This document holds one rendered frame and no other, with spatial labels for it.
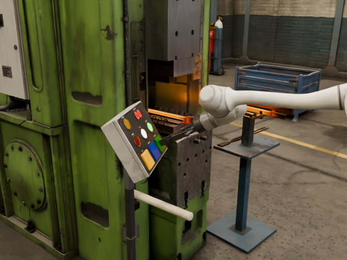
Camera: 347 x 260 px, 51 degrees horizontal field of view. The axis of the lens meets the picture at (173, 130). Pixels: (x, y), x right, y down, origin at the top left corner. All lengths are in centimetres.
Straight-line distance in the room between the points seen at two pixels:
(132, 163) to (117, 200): 64
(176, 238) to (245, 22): 955
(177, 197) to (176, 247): 37
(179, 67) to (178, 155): 50
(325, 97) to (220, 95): 41
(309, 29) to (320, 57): 78
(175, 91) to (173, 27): 62
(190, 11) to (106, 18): 49
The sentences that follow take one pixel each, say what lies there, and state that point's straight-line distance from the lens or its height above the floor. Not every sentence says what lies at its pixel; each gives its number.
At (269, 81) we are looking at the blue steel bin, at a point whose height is 55.
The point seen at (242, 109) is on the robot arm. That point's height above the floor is 122.
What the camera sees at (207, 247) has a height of 1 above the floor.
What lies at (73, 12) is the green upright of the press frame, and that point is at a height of 161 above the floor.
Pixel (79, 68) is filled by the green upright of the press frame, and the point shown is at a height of 130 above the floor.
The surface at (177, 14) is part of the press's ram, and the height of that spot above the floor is 161.
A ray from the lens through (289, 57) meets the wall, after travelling 1064.
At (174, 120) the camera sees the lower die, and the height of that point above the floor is 99.
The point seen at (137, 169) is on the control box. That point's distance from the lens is 155.
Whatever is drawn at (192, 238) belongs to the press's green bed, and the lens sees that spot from 257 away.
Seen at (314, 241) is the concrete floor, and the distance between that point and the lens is 300.
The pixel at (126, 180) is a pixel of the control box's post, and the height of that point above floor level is 85.
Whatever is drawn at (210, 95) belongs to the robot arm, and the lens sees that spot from 144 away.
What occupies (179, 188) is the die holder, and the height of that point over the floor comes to 61.
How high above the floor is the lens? 163
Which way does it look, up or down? 19 degrees down
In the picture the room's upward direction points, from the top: straight up
